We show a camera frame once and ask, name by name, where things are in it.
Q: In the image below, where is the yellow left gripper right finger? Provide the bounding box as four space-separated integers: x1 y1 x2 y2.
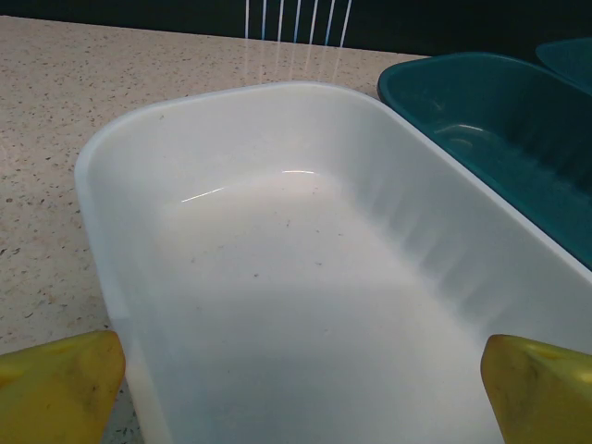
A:
480 333 592 444

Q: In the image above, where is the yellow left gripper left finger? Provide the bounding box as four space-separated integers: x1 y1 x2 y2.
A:
0 329 127 444

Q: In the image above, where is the white plastic bin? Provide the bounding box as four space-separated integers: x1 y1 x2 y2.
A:
73 80 592 444

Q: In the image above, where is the teal plastic bin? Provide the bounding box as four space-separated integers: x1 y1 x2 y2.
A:
535 36 592 97
376 51 592 273

